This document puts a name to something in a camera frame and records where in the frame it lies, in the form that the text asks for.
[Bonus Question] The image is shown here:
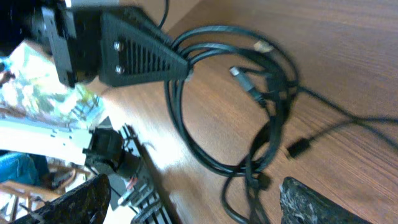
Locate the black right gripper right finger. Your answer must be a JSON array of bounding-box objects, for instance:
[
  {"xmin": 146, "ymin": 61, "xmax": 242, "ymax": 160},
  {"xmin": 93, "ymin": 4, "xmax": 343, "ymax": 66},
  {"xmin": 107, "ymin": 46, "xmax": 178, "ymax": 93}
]
[{"xmin": 279, "ymin": 177, "xmax": 368, "ymax": 224}]

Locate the black left camera cable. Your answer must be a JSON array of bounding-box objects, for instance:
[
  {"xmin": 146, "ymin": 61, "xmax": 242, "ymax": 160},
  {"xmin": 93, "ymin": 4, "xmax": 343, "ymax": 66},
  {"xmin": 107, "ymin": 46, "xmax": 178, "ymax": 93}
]
[{"xmin": 157, "ymin": 0, "xmax": 170, "ymax": 29}]

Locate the person in blue clothes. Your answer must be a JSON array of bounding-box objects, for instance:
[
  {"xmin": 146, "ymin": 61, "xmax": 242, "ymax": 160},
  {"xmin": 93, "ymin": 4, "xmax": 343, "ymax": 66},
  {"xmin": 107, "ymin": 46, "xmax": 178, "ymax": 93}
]
[{"xmin": 1, "ymin": 152, "xmax": 50, "ymax": 186}]

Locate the wooden chair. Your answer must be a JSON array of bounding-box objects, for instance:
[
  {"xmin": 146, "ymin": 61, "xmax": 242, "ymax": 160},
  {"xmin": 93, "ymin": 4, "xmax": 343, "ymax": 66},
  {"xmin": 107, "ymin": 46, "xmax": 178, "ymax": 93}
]
[{"xmin": 0, "ymin": 167, "xmax": 78, "ymax": 222}]

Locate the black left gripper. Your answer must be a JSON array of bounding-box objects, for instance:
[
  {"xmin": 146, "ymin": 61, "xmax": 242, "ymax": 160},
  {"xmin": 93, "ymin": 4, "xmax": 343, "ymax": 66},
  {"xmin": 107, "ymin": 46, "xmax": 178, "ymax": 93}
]
[{"xmin": 32, "ymin": 1, "xmax": 190, "ymax": 87}]

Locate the thin black cable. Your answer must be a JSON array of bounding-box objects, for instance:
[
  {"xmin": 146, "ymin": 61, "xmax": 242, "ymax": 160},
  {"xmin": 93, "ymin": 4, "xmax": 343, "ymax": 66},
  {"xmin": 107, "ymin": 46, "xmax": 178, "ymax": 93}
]
[{"xmin": 285, "ymin": 85, "xmax": 398, "ymax": 159}]

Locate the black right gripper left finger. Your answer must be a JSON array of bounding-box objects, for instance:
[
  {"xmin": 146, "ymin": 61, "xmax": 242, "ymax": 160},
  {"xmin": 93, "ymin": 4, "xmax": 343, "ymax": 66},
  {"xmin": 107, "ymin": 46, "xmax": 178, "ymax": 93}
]
[{"xmin": 13, "ymin": 174, "xmax": 111, "ymax": 224}]

